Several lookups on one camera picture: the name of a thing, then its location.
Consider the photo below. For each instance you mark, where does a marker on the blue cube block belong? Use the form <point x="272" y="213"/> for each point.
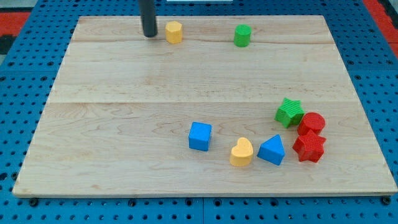
<point x="199" y="136"/>

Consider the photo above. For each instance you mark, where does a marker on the yellow hexagon block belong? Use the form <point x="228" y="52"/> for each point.
<point x="174" y="32"/>

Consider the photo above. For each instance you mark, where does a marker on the light wooden board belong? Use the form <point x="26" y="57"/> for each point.
<point x="117" y="119"/>

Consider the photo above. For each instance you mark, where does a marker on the yellow heart block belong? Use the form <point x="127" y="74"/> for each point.
<point x="242" y="153"/>

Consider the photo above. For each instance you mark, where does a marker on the blue triangle block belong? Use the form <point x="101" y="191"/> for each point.
<point x="272" y="150"/>

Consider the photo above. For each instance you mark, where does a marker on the green cylinder block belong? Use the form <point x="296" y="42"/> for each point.
<point x="242" y="35"/>

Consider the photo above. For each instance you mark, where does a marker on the green star block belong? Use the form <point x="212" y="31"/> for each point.
<point x="289" y="113"/>

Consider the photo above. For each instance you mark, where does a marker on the red star block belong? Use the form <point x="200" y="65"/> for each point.
<point x="309" y="147"/>

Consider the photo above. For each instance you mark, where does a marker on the red cylinder block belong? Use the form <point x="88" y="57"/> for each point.
<point x="311" y="121"/>

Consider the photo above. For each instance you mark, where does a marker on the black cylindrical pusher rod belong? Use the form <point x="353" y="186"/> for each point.
<point x="148" y="18"/>

